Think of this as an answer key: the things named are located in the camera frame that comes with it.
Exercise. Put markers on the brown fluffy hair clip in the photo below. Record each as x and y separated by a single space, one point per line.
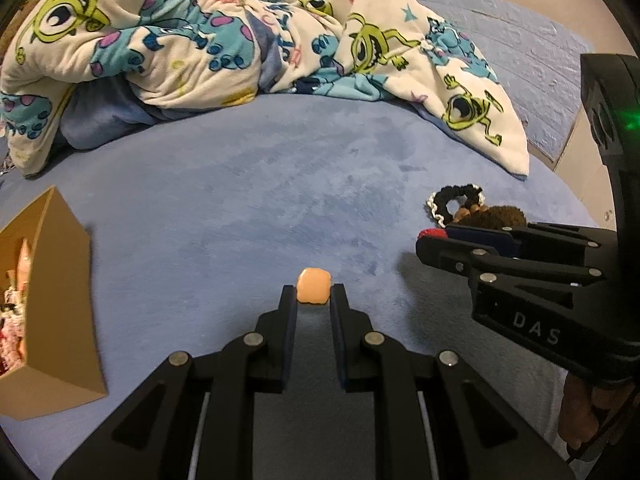
500 216

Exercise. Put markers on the person's right hand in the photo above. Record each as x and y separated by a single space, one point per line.
580 410

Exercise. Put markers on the black scrunchie with white trim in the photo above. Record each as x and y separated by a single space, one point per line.
442 196

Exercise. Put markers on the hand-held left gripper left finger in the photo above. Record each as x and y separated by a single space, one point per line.
287 325

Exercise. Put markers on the small orange hair accessory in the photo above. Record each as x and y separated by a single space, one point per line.
313 285

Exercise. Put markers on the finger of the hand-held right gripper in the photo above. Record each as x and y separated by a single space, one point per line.
450 256
480 239

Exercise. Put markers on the brown cardboard box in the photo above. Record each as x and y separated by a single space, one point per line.
60 310

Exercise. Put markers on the small red hair accessory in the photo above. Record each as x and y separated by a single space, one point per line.
434 234

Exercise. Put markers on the pile of hair accessories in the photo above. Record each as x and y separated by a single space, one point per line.
14 310

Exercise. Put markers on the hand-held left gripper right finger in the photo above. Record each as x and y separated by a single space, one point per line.
341 325

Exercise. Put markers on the blue bed sheet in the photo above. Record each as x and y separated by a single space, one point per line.
250 200

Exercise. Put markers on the cartoon monster printed blanket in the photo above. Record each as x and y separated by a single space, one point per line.
225 35

